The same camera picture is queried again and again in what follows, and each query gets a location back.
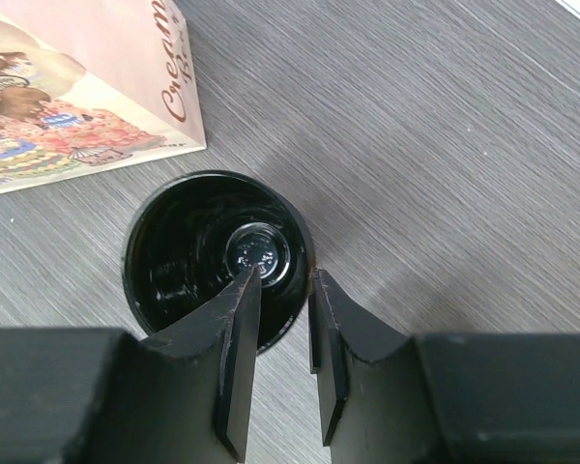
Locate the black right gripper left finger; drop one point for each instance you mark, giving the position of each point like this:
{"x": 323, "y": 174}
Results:
{"x": 199, "y": 404}

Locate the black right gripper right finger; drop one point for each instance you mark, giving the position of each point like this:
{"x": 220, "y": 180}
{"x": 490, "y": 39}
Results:
{"x": 374, "y": 403}

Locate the black coffee cup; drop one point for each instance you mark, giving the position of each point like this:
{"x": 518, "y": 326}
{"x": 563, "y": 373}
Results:
{"x": 194, "y": 235}

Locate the printed paper takeout bag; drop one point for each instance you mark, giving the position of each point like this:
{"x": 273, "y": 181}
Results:
{"x": 90, "y": 86}

